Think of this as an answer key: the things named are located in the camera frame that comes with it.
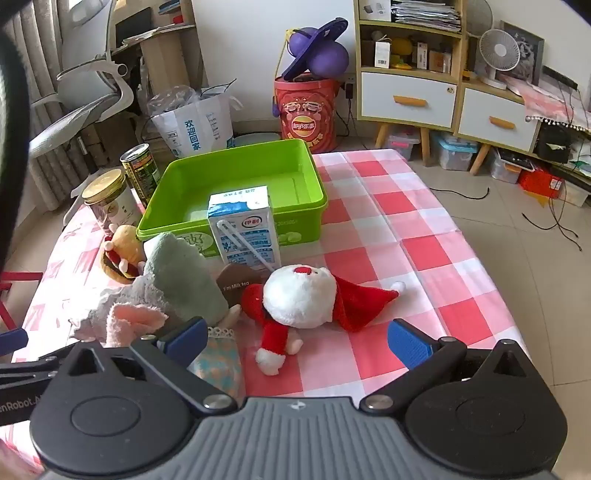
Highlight green tin can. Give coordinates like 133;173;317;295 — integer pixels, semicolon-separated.
120;143;162;208

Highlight tall wooden shelf cabinet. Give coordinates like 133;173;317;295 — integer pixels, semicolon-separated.
353;0;467;164

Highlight purple jumping ball toy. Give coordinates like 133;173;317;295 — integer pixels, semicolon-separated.
277;17;351;81

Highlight santa plush toy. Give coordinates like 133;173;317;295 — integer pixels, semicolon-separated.
240;263;407;377

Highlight clear box pink lid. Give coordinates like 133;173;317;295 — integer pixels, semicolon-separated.
388;131;422;161

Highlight white product box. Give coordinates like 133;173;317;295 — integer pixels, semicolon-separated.
362;0;392;21

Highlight white desk fan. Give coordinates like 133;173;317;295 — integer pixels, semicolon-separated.
478;28;520;90

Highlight red plastic stool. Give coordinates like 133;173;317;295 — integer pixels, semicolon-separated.
0;271;43;329

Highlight black floor cable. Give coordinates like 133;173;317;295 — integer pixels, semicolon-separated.
429;185;490;200

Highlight clear box blue lid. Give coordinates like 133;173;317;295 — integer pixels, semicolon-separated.
436;134;478;171

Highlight grey office chair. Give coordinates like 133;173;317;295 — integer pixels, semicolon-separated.
28;0;134;158

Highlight gold lid glass jar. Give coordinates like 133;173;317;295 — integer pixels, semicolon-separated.
82;168;141;232

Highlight blue white milk carton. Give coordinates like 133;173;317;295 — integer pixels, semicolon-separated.
207;185;283;273

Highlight yellow toy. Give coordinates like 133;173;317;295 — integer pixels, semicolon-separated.
392;37;414;70

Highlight stack of papers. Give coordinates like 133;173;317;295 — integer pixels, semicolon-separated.
390;0;462;32

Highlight grey standing fan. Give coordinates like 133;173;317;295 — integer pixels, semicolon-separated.
466;0;495;38

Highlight clear storage box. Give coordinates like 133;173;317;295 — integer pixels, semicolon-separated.
489;148;523;184

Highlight white round tray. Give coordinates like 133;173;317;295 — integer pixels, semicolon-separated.
233;131;282;148

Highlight brown round plush toy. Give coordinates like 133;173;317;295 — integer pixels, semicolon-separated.
215;264;250;308

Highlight low wooden drawer cabinet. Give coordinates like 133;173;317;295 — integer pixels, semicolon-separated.
455;76;543;176

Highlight white paper bag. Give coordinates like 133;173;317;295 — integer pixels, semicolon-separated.
148;80;241;160

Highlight red white checkered tablecloth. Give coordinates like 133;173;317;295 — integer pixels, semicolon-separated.
0;148;532;478

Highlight red cardboard box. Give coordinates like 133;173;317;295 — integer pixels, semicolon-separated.
519;166;565;199

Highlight burger plush toy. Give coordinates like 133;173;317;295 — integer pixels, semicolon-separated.
100;224;146;281

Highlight teal patterned cloth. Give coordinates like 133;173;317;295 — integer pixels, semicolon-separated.
189;325;243;403

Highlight green plastic bin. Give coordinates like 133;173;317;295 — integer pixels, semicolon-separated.
136;138;329;257

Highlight black monitor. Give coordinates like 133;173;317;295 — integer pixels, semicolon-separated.
115;7;153;44

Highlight pink floral table cover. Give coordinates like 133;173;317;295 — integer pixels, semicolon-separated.
505;71;591;134

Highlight pale green towel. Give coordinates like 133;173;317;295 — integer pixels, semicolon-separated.
143;232;230;324

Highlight red snack barrel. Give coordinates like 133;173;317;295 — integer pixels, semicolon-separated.
273;76;342;154

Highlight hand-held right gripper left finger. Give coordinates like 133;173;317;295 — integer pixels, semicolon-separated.
58;316;238;415

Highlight beige curtain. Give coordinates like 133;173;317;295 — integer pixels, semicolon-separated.
0;0;93;213

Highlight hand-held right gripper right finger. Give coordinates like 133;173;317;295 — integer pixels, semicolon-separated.
360;318;532;415

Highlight dark picture frame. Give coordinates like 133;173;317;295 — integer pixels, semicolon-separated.
501;21;546;86

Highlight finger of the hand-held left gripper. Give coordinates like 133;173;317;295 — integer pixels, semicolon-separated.
0;329;30;359

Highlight wooden desk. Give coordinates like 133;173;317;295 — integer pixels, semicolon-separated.
111;7;204;97

